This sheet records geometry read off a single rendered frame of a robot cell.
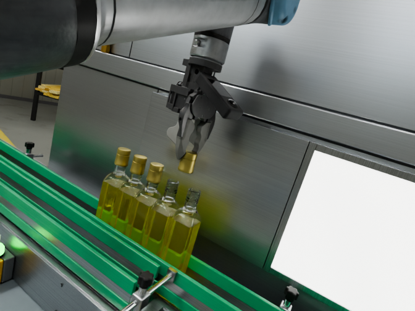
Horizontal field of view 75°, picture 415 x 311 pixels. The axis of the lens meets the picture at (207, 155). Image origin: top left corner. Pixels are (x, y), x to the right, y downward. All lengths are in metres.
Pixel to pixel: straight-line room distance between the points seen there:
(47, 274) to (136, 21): 0.67
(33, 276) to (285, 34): 0.85
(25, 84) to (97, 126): 7.00
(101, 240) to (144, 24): 0.61
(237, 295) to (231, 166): 0.30
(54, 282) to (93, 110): 0.57
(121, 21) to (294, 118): 0.51
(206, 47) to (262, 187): 0.35
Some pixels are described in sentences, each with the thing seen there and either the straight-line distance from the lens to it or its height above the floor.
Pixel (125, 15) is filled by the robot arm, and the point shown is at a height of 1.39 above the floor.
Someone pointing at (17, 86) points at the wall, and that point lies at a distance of 7.98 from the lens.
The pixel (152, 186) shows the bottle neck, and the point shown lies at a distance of 0.68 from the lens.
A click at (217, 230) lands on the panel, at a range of 0.76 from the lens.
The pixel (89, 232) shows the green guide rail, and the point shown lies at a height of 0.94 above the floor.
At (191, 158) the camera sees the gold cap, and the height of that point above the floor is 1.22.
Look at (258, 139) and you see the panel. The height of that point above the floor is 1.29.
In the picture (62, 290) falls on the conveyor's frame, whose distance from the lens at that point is 0.77.
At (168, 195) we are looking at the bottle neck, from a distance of 0.65.
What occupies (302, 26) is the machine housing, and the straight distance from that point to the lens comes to 0.73.
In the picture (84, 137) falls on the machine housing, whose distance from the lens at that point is 1.10.
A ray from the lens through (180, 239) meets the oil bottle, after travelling 0.65.
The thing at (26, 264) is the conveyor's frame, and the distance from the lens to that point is 0.86.
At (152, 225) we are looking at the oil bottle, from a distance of 0.68.
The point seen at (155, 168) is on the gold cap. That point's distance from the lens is 0.66.
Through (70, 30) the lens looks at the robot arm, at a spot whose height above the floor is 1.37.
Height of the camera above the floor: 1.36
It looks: 12 degrees down
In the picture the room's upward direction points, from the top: 16 degrees clockwise
